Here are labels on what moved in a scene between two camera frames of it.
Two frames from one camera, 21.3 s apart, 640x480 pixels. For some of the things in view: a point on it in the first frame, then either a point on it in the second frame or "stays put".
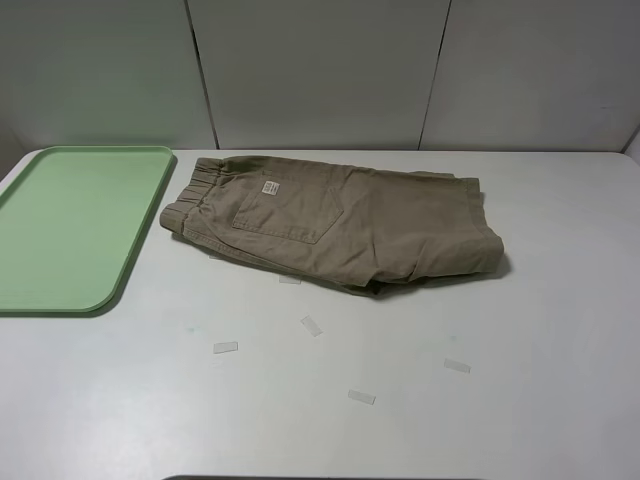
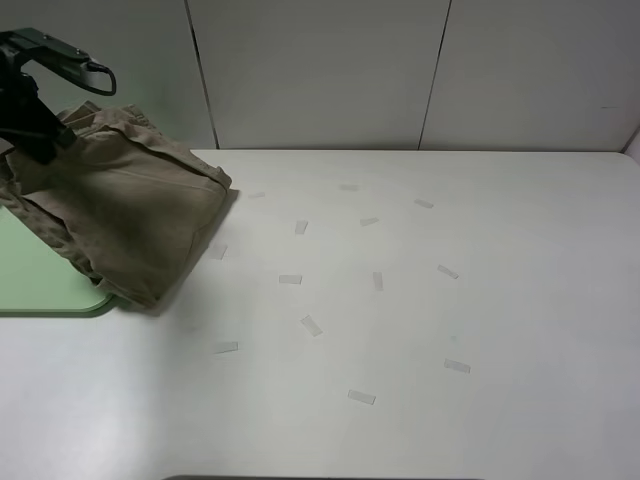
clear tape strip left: [225, 347] stays put
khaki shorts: [358, 229] → [134, 205]
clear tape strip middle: [288, 280] stays put
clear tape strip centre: [312, 325] stays put
